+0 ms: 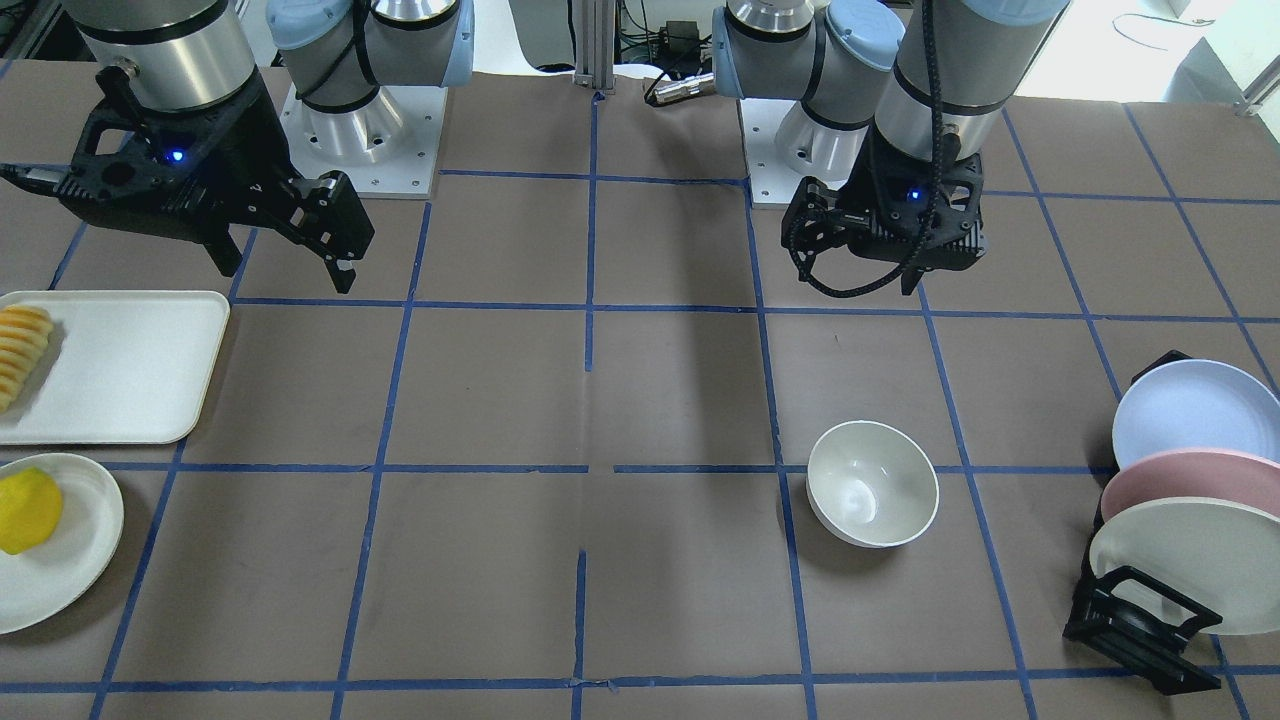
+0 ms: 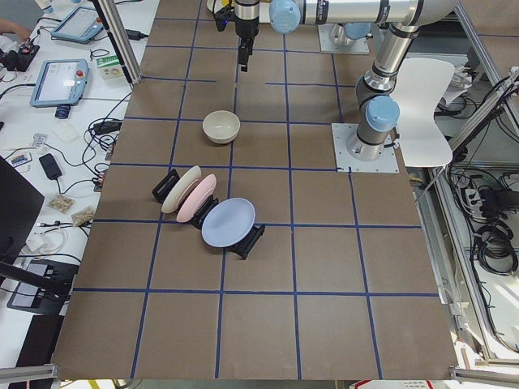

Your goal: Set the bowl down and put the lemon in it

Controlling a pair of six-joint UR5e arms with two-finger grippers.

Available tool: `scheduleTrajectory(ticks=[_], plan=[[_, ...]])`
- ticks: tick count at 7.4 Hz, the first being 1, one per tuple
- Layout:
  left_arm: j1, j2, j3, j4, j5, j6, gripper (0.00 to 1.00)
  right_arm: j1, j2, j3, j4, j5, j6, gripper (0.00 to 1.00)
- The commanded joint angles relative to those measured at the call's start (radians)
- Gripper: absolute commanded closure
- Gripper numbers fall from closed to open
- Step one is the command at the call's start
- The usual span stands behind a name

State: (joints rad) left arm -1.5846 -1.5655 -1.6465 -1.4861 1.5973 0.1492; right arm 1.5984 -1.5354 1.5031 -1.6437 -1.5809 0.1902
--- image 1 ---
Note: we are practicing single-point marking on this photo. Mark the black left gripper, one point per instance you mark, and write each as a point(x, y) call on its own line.
point(858, 192)

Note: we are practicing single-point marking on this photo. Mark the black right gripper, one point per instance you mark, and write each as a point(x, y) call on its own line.
point(243, 143)

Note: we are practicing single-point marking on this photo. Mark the white bowl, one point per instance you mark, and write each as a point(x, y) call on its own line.
point(871, 485)

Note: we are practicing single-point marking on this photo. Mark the yellow lemon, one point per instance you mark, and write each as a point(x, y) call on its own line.
point(31, 507)

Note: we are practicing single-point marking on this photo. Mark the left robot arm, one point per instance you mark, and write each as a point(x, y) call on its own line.
point(923, 94)

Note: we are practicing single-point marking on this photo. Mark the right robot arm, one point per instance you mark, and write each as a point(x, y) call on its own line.
point(191, 54)

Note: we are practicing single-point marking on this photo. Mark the white rectangular tray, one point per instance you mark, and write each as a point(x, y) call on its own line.
point(124, 367)

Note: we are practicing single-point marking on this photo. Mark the lavender plate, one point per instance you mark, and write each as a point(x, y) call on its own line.
point(1195, 403)

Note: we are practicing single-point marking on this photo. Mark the pink plate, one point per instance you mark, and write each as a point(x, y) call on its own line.
point(1217, 473)

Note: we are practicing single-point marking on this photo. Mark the cream round plate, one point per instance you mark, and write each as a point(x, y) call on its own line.
point(39, 583)

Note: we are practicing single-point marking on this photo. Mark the black dish rack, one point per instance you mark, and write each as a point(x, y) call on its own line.
point(1133, 637)

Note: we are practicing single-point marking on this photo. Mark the beige plate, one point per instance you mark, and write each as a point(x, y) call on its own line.
point(1222, 554)

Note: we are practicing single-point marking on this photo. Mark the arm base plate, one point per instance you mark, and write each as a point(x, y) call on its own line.
point(400, 160)
point(783, 145)

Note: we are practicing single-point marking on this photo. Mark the aluminium frame post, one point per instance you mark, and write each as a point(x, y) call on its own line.
point(594, 26)

